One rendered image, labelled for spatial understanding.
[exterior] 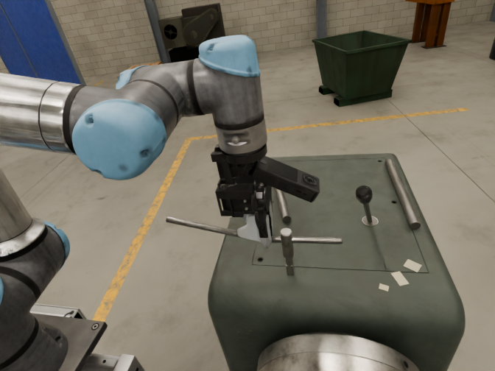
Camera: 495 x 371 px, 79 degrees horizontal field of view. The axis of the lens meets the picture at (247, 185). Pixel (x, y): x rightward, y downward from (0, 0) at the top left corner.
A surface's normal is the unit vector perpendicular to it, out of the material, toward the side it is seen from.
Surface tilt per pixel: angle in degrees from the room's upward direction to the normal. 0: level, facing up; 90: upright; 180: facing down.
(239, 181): 90
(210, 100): 108
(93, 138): 90
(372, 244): 0
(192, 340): 0
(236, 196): 90
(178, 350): 0
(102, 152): 90
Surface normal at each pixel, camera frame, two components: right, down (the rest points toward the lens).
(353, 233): -0.14, -0.83
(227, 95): -0.09, 0.59
